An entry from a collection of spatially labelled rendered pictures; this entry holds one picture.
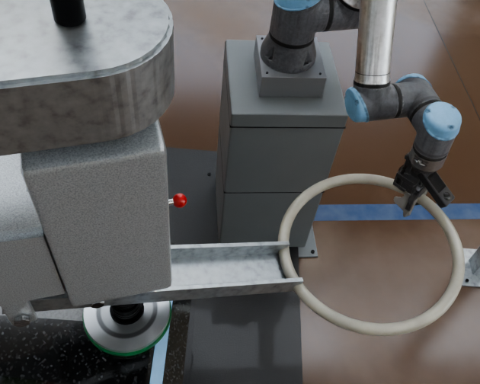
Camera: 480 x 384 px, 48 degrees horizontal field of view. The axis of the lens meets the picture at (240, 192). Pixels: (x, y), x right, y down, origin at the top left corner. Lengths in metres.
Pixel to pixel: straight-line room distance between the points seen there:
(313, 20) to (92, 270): 1.08
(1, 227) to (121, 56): 0.37
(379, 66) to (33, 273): 0.90
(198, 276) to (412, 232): 1.59
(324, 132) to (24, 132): 1.33
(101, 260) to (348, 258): 1.71
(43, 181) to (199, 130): 2.16
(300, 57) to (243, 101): 0.24
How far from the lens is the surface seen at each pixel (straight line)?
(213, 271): 1.34
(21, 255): 0.96
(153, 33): 0.72
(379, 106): 1.41
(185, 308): 1.51
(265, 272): 1.40
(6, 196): 0.96
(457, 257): 1.52
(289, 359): 2.25
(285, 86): 1.84
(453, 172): 3.06
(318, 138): 1.92
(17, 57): 0.70
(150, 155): 0.77
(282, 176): 2.06
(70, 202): 0.83
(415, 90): 1.46
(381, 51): 1.37
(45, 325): 1.46
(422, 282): 2.59
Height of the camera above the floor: 2.10
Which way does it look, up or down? 52 degrees down
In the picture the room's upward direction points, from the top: 7 degrees clockwise
